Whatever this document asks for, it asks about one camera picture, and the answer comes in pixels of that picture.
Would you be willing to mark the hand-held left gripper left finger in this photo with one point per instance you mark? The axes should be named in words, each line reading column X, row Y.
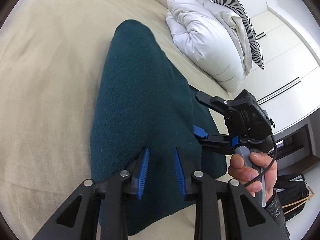
column 142, row 172

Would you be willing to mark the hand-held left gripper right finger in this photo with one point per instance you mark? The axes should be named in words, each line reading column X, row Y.
column 180, row 172

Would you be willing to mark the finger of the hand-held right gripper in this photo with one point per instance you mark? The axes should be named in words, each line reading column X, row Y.
column 212, row 102
column 217, row 142

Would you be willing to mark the dark green knit sweater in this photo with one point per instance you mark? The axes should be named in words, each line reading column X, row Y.
column 140, row 100

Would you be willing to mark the person's right forearm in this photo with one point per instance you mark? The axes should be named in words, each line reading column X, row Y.
column 278, row 215

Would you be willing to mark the person's right hand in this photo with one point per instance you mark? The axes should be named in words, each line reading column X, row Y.
column 237, row 172

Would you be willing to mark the dark wooden shelf unit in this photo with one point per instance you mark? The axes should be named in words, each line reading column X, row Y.
column 305, row 145

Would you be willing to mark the white folded duvet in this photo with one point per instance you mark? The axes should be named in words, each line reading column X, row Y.
column 207, row 37

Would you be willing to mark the white wardrobe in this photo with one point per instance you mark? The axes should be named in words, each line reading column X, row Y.
column 290, row 62

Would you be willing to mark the black backpack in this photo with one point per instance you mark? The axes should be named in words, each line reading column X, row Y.
column 292, row 192

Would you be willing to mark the zebra print pillow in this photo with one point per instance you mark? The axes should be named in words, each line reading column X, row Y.
column 242, row 17

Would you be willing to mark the bed with beige sheet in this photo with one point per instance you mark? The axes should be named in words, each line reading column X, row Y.
column 50, row 92

